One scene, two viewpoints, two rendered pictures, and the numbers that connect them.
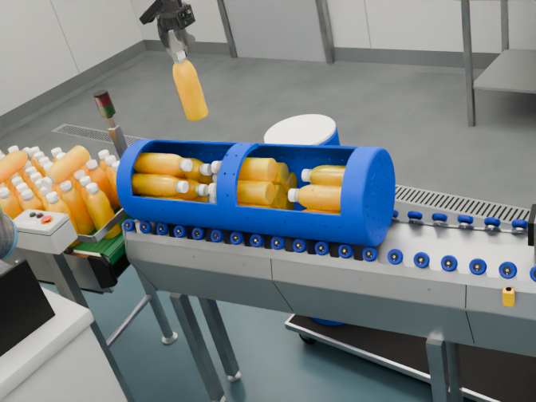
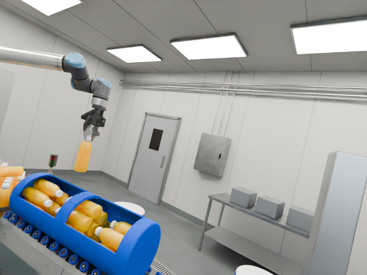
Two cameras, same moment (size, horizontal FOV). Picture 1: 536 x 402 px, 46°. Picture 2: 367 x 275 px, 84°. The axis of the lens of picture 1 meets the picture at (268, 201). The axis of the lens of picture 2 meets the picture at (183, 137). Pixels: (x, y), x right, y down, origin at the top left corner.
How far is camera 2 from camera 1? 0.75 m
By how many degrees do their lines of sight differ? 34
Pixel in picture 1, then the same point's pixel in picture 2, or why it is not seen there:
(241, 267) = (44, 268)
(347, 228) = (114, 264)
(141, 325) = not seen: outside the picture
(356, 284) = not seen: outside the picture
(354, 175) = (135, 230)
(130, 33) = (98, 166)
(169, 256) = (12, 243)
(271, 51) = (140, 192)
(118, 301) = not seen: outside the picture
